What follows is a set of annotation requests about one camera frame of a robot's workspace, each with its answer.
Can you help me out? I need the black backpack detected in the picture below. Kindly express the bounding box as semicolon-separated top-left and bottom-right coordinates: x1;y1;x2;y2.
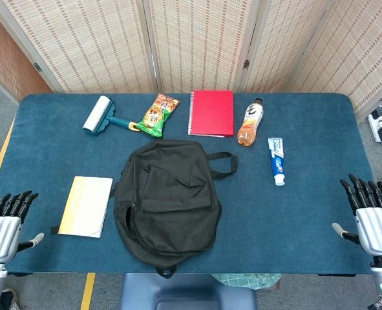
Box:
50;139;239;278

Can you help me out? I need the woven bamboo folding screen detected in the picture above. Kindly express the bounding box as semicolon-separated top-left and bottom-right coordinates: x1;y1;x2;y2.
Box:
0;0;382;112

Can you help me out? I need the white sneaker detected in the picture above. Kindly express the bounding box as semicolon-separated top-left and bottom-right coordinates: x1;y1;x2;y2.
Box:
0;288;19;310

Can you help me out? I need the white power strip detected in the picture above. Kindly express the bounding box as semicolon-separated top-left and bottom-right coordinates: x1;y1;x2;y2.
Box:
367;108;382;143

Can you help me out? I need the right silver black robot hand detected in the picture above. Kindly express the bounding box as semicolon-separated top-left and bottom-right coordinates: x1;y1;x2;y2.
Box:
332;173;382;259

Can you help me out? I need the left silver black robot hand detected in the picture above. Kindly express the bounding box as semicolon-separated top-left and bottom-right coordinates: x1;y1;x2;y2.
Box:
0;190;45;264

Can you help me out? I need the teal lint roller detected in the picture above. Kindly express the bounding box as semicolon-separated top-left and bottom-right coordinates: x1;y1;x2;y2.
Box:
82;96;142;136

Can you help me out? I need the orange drink bottle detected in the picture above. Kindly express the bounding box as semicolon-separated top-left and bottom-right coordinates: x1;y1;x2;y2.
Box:
237;98;264;148

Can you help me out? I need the green checked cloth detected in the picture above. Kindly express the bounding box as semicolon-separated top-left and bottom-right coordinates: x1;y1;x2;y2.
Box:
211;273;281;291

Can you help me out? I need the blue padded chair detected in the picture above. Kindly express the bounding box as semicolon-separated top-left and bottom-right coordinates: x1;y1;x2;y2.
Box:
119;273;259;310

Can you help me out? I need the yellow white notebook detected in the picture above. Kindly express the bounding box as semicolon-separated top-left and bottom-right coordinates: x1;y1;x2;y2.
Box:
58;176;114;239

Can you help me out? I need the red spiral notebook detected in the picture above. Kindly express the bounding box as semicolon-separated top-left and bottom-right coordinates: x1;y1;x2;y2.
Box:
187;90;235;139

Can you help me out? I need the green snack bag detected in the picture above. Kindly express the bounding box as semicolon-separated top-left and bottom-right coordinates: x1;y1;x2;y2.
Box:
135;93;181;138

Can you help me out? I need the blue white toothpaste tube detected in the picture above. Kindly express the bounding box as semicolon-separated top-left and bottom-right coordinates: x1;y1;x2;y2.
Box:
267;137;286;187

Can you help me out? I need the blue table cover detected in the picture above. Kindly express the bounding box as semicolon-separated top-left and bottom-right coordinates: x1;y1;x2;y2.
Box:
0;93;382;275

